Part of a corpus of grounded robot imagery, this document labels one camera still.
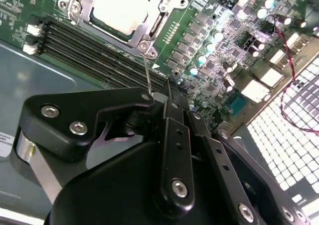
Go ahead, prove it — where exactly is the wire locking lever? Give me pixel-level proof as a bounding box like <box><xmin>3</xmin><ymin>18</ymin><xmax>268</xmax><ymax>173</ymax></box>
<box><xmin>141</xmin><ymin>52</ymin><xmax>153</xmax><ymax>98</ymax></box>

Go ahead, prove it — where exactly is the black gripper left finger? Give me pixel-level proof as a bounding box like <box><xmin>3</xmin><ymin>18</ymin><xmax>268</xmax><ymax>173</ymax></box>
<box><xmin>9</xmin><ymin>79</ymin><xmax>196</xmax><ymax>213</ymax></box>

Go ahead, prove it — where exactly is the metal socket cover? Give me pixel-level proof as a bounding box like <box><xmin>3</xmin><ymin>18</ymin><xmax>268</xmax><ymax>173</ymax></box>
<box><xmin>70</xmin><ymin>0</ymin><xmax>176</xmax><ymax>48</ymax></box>

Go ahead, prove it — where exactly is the silver CPU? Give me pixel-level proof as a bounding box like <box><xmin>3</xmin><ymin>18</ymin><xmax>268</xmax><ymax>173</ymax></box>
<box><xmin>89</xmin><ymin>0</ymin><xmax>152</xmax><ymax>36</ymax></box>

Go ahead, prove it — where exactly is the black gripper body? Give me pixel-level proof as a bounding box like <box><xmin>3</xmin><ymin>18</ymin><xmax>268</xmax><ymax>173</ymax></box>
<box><xmin>43</xmin><ymin>139</ymin><xmax>241</xmax><ymax>225</ymax></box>

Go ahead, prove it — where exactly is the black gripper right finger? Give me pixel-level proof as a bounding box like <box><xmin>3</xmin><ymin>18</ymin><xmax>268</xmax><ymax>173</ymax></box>
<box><xmin>177</xmin><ymin>80</ymin><xmax>313</xmax><ymax>225</ymax></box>

